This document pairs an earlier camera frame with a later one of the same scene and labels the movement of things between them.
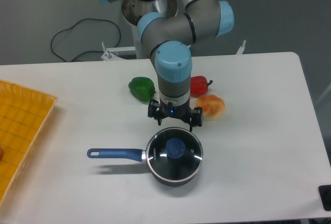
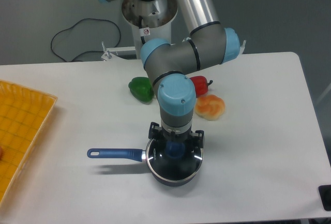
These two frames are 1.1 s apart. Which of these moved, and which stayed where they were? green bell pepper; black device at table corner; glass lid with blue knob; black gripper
Moved: black gripper
Stayed: glass lid with blue knob; green bell pepper; black device at table corner
